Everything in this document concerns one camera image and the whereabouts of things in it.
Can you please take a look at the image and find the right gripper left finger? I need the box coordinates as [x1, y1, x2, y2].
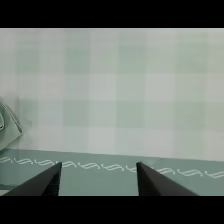
[3, 161, 63, 197]

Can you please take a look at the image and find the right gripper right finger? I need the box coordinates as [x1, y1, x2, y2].
[136, 161, 199, 197]

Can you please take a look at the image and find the pale green shirt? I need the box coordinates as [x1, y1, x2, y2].
[0, 97, 24, 152]

